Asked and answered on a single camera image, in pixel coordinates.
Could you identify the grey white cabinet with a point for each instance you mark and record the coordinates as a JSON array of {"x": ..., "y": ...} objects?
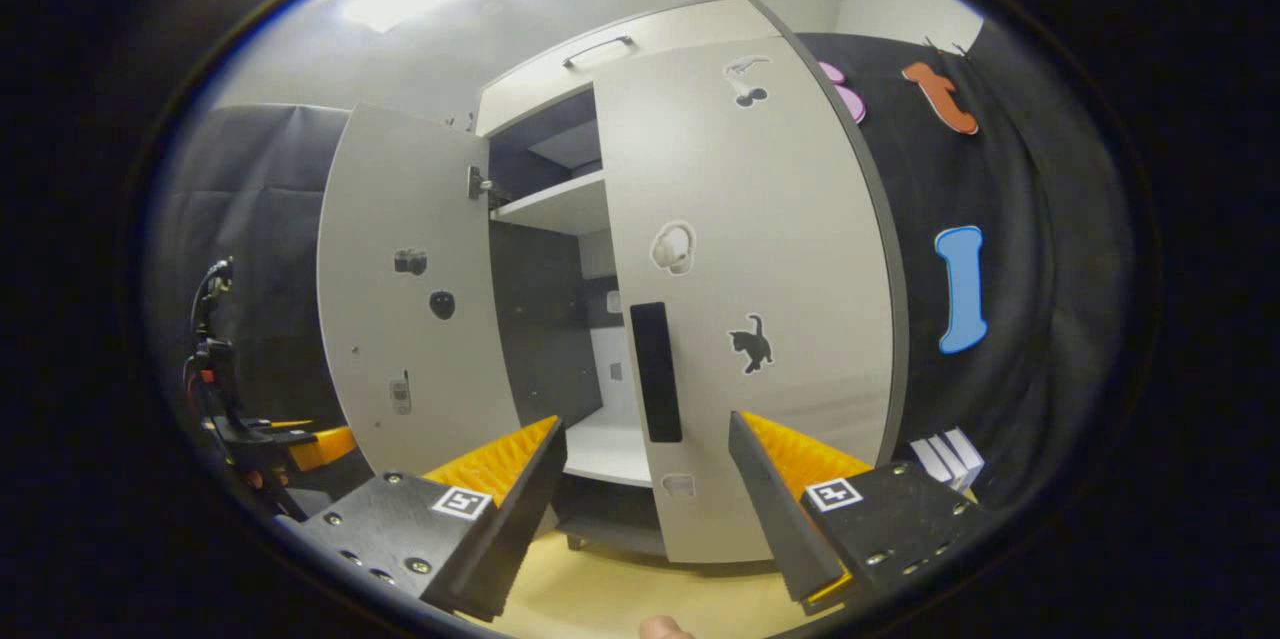
[{"x": 560, "y": 204}]

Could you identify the grey cabinet door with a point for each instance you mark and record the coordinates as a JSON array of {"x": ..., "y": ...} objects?
[
  {"x": 780, "y": 219},
  {"x": 400, "y": 179}
]

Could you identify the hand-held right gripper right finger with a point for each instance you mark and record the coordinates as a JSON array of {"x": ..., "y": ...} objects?
[{"x": 775, "y": 509}]

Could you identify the small black and white box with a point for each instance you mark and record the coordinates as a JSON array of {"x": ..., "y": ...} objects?
[{"x": 950, "y": 459}]

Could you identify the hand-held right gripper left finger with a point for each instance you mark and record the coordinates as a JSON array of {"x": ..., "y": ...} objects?
[{"x": 520, "y": 509}]

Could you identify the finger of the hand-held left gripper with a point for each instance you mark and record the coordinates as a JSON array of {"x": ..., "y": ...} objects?
[
  {"x": 325, "y": 447},
  {"x": 270, "y": 432}
]

